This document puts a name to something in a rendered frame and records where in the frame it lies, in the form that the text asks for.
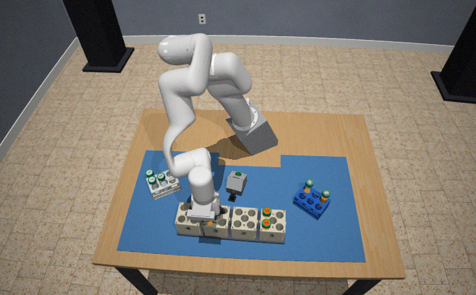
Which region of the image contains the blue table mat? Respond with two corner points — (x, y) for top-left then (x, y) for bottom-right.
(117, 150), (366, 262)

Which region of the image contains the white tube rack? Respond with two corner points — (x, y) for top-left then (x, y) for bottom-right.
(147, 170), (181, 200)

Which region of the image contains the cream bucket adapter with round holes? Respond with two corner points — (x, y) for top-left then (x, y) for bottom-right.
(203, 206), (231, 237)
(231, 206), (258, 240)

